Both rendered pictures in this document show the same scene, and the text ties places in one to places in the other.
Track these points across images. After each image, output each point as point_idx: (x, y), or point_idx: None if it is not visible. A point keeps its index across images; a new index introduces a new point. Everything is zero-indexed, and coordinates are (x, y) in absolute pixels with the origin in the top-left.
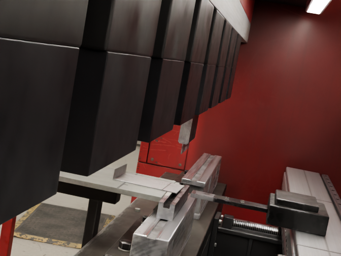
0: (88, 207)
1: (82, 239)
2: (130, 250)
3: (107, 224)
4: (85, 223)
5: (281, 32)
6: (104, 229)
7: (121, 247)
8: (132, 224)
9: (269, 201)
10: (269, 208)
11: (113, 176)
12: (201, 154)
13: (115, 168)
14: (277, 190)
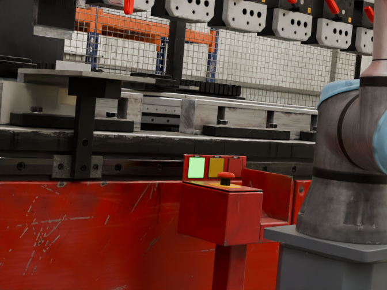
0: (95, 105)
1: (93, 136)
2: (141, 105)
3: (42, 129)
4: (94, 121)
5: None
6: (58, 130)
7: (117, 115)
8: (50, 115)
9: (20, 64)
10: (37, 67)
11: (90, 71)
12: None
13: (87, 64)
14: (1, 55)
